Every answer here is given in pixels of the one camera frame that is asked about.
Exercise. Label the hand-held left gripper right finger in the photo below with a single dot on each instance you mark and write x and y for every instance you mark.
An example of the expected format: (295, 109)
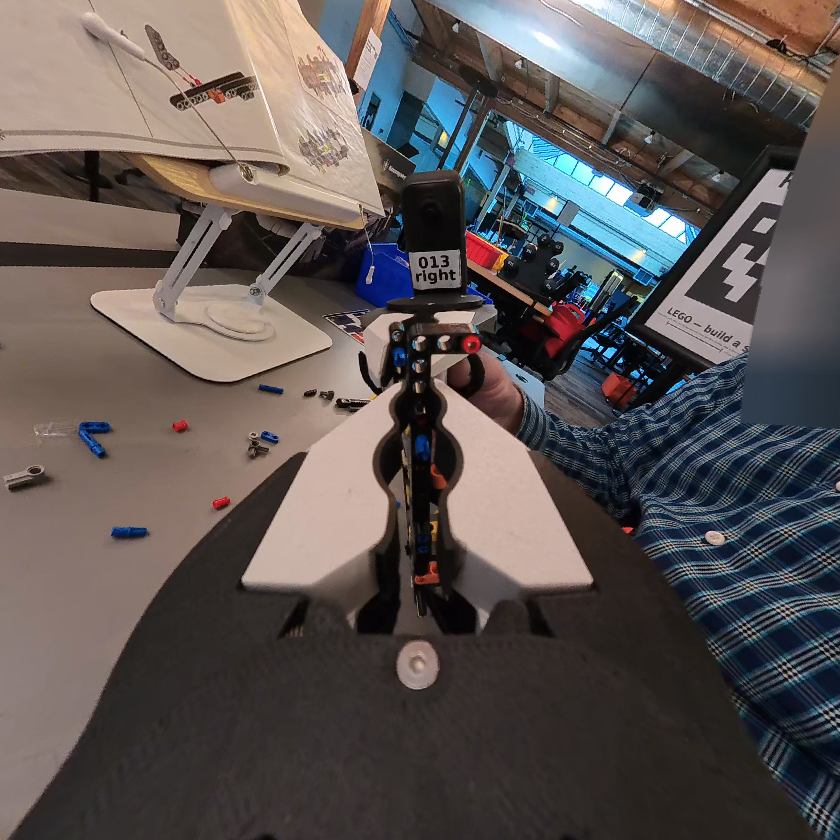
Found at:
(518, 525)

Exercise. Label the lego instruction booklet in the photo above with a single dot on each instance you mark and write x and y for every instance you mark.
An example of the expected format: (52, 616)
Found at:
(65, 79)

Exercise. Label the lego sticker sheet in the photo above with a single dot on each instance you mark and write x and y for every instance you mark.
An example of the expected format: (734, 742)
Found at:
(348, 323)

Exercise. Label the red storage bin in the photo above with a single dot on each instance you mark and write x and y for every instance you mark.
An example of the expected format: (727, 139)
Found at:
(489, 248)

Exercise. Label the blue storage bin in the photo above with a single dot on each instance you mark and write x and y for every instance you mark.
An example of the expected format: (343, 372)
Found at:
(384, 282)

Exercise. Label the red office chair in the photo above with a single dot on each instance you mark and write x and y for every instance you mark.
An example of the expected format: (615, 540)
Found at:
(564, 325)

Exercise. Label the black cardboard box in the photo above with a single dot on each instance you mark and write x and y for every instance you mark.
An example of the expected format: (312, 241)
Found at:
(394, 164)

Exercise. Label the wooden workbench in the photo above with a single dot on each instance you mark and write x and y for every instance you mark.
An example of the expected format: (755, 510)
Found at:
(518, 295)

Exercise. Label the white book stand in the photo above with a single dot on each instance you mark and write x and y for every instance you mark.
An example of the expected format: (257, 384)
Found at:
(210, 328)

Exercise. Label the silver ventilation duct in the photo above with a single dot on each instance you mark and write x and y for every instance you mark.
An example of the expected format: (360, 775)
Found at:
(722, 52)

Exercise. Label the black lego technic assembly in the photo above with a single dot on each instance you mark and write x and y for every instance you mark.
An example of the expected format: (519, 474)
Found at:
(420, 367)

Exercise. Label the orange storage bin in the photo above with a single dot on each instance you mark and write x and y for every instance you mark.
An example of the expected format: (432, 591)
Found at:
(620, 388)

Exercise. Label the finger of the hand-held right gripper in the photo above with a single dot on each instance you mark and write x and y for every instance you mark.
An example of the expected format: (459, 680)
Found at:
(377, 341)
(453, 367)

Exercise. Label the framed marker sign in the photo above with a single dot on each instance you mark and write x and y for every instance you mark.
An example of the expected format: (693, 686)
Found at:
(715, 308)

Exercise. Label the row of black dumbbells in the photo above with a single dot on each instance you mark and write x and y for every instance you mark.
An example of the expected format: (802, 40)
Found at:
(544, 262)

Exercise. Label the person's right forearm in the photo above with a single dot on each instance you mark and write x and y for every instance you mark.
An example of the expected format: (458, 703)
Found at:
(590, 446)

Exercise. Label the white stool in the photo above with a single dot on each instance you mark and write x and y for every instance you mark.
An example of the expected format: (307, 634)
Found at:
(530, 387)

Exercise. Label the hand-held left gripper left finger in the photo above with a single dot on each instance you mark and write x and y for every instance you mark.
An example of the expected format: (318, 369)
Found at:
(315, 525)

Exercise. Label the light grey lego connector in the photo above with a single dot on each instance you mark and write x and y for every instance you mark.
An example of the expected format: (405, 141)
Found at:
(24, 476)

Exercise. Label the person's plaid shirt torso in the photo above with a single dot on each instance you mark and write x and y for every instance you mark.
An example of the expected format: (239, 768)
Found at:
(754, 590)

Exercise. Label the black lego beam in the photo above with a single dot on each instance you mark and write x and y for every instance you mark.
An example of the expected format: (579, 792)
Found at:
(351, 401)

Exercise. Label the clear plastic scrap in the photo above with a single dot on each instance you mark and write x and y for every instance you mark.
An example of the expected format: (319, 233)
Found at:
(52, 428)

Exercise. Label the person's right hand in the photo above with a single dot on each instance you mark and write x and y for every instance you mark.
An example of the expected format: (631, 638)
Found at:
(502, 400)

